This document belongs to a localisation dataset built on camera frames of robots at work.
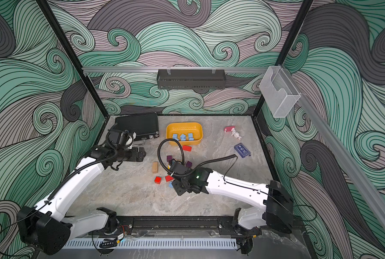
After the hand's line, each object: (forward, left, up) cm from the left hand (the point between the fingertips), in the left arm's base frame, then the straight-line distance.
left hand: (136, 151), depth 79 cm
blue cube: (+21, -17, -15) cm, 31 cm away
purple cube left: (+5, -14, -16) cm, 22 cm away
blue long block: (-10, -16, -18) cm, 26 cm away
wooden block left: (0, -7, -17) cm, 18 cm away
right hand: (-15, -20, -7) cm, 26 cm away
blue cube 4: (+19, -28, -15) cm, 37 cm away
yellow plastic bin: (+31, -20, -18) cm, 41 cm away
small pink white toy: (+27, -56, -15) cm, 64 cm away
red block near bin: (+16, -25, -21) cm, 37 cm away
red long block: (-7, -15, -17) cm, 24 cm away
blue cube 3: (+23, -27, -16) cm, 39 cm away
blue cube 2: (+21, -22, -15) cm, 34 cm away
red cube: (-8, -9, -17) cm, 21 cm away
